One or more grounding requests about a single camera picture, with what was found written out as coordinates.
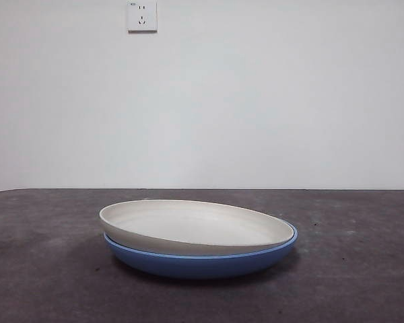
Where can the white round plate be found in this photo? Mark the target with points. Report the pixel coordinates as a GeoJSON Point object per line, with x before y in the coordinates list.
{"type": "Point", "coordinates": [195, 225]}

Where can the blue round plate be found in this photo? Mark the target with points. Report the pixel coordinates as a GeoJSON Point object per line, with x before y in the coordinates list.
{"type": "Point", "coordinates": [195, 267]}

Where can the white wall socket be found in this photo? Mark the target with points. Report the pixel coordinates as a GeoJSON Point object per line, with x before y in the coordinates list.
{"type": "Point", "coordinates": [142, 18]}

